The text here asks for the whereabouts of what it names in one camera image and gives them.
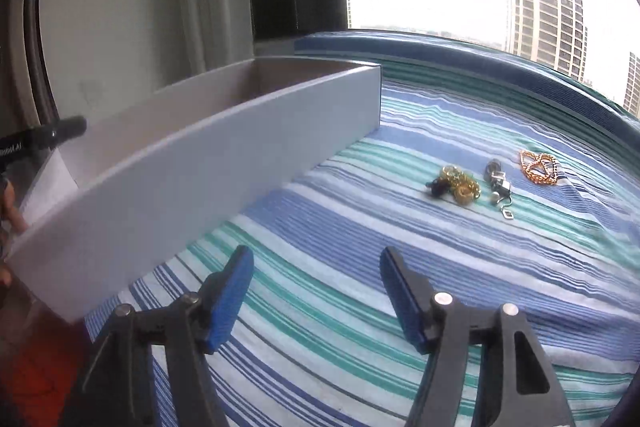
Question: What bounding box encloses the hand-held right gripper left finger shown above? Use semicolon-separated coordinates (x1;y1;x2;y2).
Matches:
57;244;256;427

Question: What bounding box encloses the person's left hand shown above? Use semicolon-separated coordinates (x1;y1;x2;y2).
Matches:
0;179;30;288

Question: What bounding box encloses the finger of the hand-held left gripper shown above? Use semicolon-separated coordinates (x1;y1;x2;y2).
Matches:
34;116;88;148

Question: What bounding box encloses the blue green striped bedsheet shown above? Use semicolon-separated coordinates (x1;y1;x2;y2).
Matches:
85;32;640;427

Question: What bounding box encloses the tall beige building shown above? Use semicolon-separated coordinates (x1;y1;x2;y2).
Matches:
505;0;587;82

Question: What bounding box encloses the gold bead chain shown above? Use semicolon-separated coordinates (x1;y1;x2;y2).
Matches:
517;149;560;186

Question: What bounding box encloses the small gold rings cluster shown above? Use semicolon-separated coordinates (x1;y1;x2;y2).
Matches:
440;164;483;206

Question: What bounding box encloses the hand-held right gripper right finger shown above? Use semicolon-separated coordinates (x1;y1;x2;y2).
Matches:
379;246;576;427

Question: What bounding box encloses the grey cardboard box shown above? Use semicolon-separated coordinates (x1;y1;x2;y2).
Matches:
10;59;383;325

